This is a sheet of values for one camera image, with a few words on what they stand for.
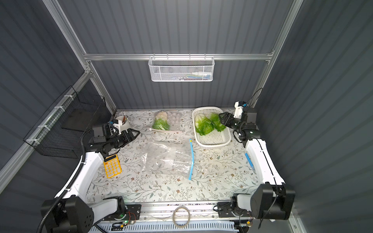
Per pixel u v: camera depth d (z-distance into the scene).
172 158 0.94
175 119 1.11
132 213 0.72
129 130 0.72
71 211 0.39
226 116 0.71
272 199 0.40
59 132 0.72
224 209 0.74
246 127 0.59
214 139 1.02
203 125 0.99
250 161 0.91
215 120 0.99
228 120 0.69
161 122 1.02
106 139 0.62
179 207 0.76
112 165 0.89
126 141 0.71
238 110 0.71
